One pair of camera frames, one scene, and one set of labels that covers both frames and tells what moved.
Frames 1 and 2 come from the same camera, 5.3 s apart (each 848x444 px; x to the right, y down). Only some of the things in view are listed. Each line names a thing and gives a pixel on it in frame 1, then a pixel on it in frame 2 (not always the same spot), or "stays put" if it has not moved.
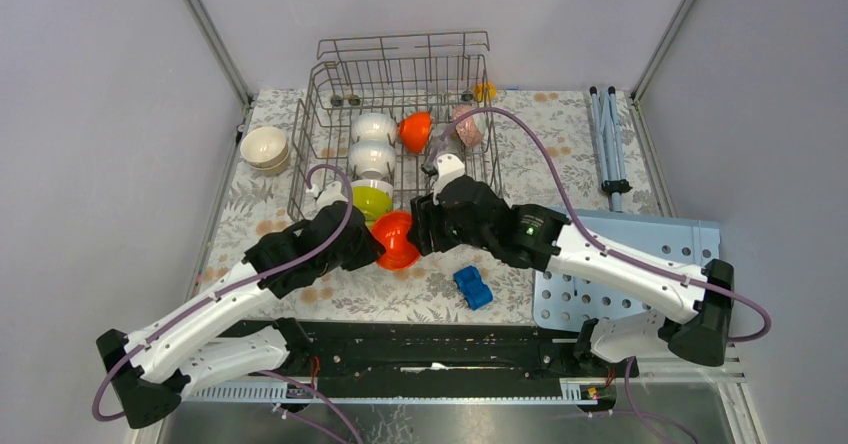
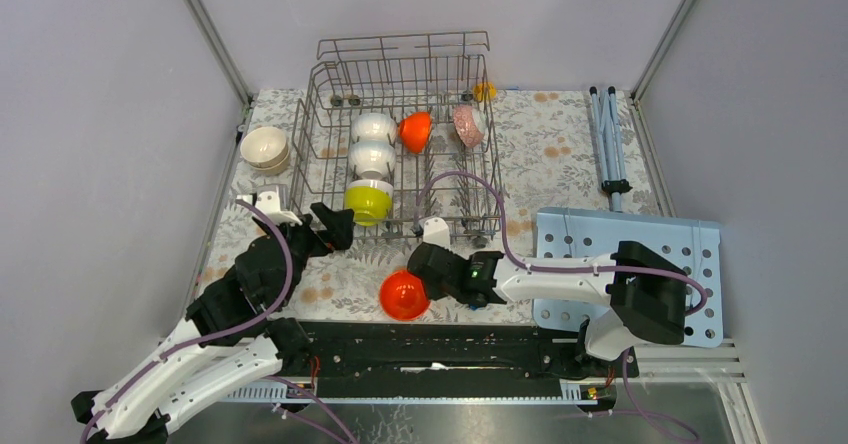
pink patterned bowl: [467, 130] stays put
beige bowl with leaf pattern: [263, 146] stays put
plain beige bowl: [276, 170] stays put
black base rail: [433, 349] stays put
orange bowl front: [392, 227] -> [403, 295]
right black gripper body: [452, 234] -> [440, 291]
